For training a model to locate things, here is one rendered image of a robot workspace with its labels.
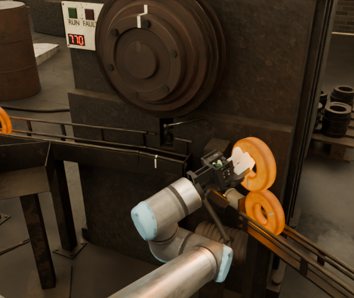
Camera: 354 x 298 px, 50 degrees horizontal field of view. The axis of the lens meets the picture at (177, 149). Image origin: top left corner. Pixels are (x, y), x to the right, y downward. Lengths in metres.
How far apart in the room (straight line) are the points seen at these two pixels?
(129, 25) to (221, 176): 0.57
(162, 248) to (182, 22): 0.68
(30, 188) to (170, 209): 0.80
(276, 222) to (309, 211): 1.31
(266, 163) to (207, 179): 0.16
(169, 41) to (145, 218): 0.55
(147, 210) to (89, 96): 0.85
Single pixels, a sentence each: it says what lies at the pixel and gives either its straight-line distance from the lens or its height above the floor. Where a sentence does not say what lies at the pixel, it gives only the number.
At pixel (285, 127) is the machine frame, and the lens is 1.41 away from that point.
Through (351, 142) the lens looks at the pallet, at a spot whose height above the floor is 0.14.
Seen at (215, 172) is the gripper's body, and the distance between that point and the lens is 0.98.
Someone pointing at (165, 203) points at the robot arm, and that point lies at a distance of 0.94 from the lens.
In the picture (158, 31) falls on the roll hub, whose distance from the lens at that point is 1.22.
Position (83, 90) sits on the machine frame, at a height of 0.87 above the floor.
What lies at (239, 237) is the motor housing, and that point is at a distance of 1.41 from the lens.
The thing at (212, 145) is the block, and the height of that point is 0.80.
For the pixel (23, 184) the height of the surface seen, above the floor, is 0.60.
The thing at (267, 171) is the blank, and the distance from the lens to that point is 1.03.
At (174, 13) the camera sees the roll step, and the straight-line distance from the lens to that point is 1.25.
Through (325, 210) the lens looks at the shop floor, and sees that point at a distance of 2.53.
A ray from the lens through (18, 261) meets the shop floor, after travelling 2.21.
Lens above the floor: 1.47
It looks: 29 degrees down
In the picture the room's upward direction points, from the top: straight up
